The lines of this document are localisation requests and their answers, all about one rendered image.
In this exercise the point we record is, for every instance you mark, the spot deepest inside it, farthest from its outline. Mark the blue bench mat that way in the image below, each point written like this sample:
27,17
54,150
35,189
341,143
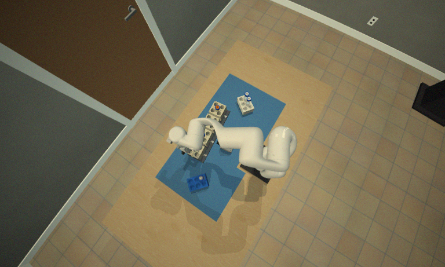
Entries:
220,166

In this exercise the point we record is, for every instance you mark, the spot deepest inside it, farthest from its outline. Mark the cream tube rack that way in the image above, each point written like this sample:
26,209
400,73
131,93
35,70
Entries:
244,107

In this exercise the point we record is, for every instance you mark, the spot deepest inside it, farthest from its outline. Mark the blue tube rack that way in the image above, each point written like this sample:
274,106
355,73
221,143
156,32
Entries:
194,185

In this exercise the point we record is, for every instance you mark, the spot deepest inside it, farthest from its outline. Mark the beige bucket adapter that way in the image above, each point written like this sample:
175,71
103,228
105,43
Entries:
208,137
218,114
211,128
197,154

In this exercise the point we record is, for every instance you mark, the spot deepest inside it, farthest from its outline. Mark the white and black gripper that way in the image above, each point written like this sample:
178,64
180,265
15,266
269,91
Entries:
185,149

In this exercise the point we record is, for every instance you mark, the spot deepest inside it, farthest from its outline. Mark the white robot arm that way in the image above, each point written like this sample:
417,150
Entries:
282,141

